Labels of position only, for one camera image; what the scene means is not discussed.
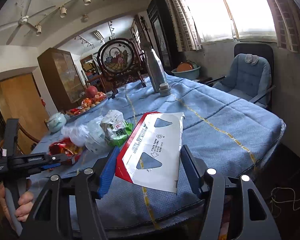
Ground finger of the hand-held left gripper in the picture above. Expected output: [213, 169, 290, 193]
[27, 152, 75, 166]
[27, 163, 63, 176]

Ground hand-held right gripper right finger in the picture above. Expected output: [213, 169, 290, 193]
[180, 144, 282, 240]

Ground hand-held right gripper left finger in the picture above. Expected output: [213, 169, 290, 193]
[20, 146, 120, 240]

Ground red crinkled snack wrapper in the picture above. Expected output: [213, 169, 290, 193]
[48, 137, 84, 165]

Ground white red carton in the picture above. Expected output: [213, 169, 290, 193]
[115, 112, 185, 194]

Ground white plastic bag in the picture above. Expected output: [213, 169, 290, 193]
[61, 119, 108, 154]

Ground white green milk carton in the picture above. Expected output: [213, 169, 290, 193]
[101, 110, 133, 147]

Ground person's left hand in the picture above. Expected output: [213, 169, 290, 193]
[0, 178, 35, 223]

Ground pale green ceramic jar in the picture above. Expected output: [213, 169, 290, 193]
[45, 112, 67, 133]

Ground wooden door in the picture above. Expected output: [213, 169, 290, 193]
[0, 74, 50, 153]

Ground red snack packet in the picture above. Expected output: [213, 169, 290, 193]
[66, 107, 83, 116]

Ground blue fruit plate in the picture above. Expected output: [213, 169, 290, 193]
[65, 94, 110, 118]

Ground orange wrapped snacks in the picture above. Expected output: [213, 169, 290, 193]
[81, 97, 94, 109]

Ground red apple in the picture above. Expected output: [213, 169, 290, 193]
[86, 86, 98, 98]

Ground wooden glass cabinet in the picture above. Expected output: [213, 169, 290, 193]
[37, 47, 87, 103]

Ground teal plastic basin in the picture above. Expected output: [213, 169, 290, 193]
[171, 65, 201, 80]

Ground silver metal bottle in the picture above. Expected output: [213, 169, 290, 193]
[144, 49, 167, 93]

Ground orange plastic basin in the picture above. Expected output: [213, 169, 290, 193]
[176, 61, 194, 72]

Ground blue chair cushion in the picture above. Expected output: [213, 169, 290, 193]
[212, 54, 272, 103]

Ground round embroidered table screen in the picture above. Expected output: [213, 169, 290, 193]
[97, 38, 147, 98]

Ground white ceiling fan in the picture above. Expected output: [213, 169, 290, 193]
[0, 0, 57, 45]

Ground grey cloth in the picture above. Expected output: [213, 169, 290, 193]
[245, 54, 259, 65]

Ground dark tall cabinet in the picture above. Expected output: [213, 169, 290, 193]
[147, 0, 179, 68]

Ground brick pattern curtain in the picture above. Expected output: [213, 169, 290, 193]
[259, 0, 300, 53]
[162, 0, 203, 52]

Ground bright window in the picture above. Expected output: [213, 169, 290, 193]
[175, 0, 277, 43]

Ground white cable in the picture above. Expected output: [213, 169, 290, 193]
[270, 186, 300, 212]

